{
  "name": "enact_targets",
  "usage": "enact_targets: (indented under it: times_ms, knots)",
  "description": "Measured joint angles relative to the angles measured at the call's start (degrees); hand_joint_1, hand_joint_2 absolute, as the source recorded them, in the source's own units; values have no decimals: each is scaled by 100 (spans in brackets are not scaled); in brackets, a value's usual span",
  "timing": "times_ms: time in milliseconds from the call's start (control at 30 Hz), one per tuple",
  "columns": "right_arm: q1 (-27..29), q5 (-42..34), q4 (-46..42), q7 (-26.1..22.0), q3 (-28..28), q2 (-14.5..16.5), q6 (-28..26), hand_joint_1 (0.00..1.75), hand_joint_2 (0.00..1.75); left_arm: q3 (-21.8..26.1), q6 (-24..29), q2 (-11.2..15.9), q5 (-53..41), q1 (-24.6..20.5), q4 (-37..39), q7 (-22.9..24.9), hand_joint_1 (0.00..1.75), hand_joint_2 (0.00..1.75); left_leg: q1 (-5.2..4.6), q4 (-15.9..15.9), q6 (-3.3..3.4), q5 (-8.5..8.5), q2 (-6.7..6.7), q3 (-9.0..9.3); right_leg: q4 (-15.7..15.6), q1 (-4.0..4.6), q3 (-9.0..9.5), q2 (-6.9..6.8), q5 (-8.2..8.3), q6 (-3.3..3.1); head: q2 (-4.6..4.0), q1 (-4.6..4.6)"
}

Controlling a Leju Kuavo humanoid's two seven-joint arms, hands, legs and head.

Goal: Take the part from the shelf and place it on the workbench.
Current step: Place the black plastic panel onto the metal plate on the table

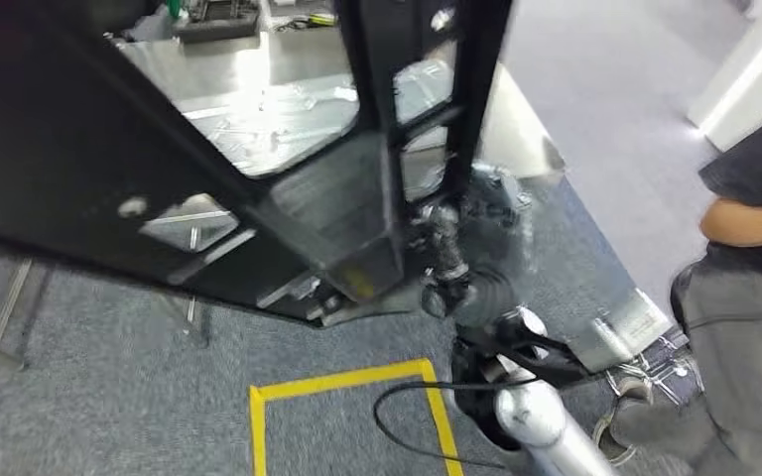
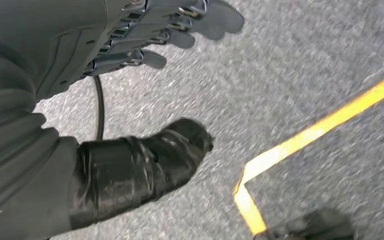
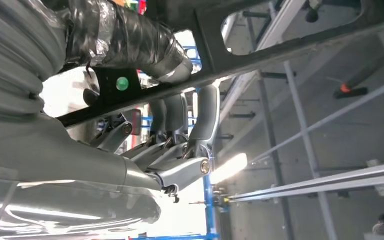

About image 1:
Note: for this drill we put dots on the stainless steel workbench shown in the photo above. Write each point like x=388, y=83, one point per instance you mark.
x=519, y=131

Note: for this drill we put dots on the black power adapter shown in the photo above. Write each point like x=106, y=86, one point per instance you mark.
x=318, y=20

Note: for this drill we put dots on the person's right forearm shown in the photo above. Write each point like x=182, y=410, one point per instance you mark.
x=742, y=223

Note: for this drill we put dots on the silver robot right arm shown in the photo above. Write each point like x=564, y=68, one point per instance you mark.
x=545, y=420

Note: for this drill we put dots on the black plastic frame part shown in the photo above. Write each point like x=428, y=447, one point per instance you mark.
x=59, y=131

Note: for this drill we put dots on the person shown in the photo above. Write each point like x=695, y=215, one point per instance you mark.
x=749, y=341

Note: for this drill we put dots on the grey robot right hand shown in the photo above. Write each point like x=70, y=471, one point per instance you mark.
x=486, y=249

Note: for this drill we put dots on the white pedestal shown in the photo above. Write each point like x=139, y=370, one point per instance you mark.
x=756, y=79

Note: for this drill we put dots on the large grey stamped metal plate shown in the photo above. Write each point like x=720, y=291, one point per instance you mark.
x=276, y=125

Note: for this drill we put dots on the yellow floor tape outline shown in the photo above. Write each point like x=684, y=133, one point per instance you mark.
x=348, y=378

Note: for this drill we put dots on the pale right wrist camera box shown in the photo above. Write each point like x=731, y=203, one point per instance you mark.
x=617, y=335

